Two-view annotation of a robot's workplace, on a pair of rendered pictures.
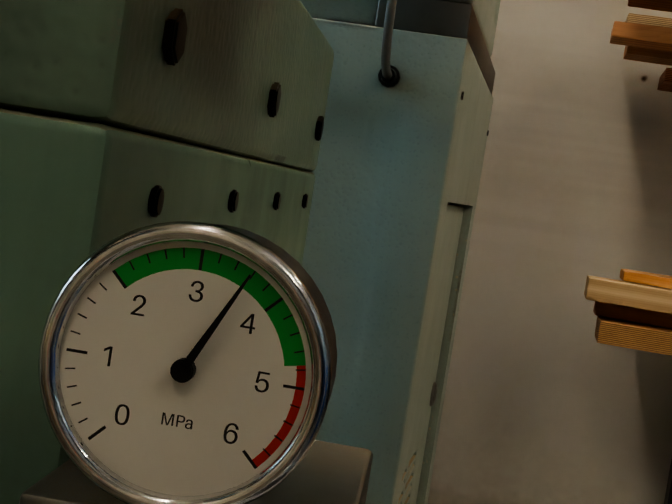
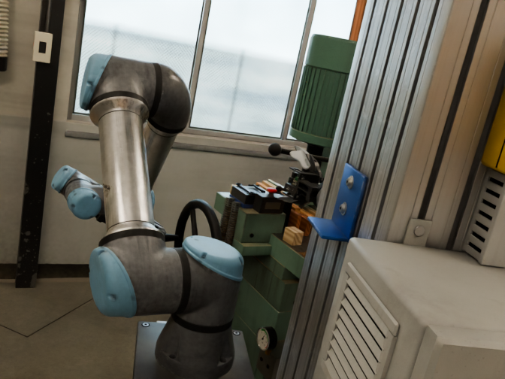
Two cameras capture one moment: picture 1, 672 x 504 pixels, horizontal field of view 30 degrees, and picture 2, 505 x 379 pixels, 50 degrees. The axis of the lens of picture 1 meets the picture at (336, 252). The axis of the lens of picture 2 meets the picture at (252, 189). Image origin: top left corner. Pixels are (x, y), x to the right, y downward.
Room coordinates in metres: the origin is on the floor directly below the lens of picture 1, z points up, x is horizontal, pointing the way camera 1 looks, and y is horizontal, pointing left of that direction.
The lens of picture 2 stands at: (-0.60, -0.96, 1.41)
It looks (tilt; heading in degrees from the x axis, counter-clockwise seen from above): 15 degrees down; 54
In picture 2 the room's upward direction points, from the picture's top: 12 degrees clockwise
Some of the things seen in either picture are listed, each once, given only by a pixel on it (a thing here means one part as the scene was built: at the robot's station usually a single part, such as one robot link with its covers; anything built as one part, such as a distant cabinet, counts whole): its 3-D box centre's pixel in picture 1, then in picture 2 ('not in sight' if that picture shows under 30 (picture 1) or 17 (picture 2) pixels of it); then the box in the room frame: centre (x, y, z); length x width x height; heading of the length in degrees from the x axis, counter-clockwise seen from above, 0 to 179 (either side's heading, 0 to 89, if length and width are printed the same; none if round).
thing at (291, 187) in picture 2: not in sight; (310, 188); (0.30, 0.02, 1.09); 0.12 x 0.09 x 0.08; 86
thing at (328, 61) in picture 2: not in sight; (328, 91); (0.51, 0.27, 1.32); 0.18 x 0.18 x 0.31
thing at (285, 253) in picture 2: not in sight; (273, 233); (0.40, 0.25, 0.87); 0.61 x 0.30 x 0.06; 86
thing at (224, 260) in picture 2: not in sight; (206, 277); (-0.10, -0.19, 0.98); 0.13 x 0.12 x 0.14; 173
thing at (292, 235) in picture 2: not in sight; (293, 235); (0.36, 0.11, 0.92); 0.04 x 0.03 x 0.04; 92
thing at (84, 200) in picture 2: not in sight; (89, 199); (-0.15, 0.34, 0.94); 0.11 x 0.11 x 0.08; 83
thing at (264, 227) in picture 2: not in sight; (252, 219); (0.32, 0.25, 0.92); 0.15 x 0.13 x 0.09; 86
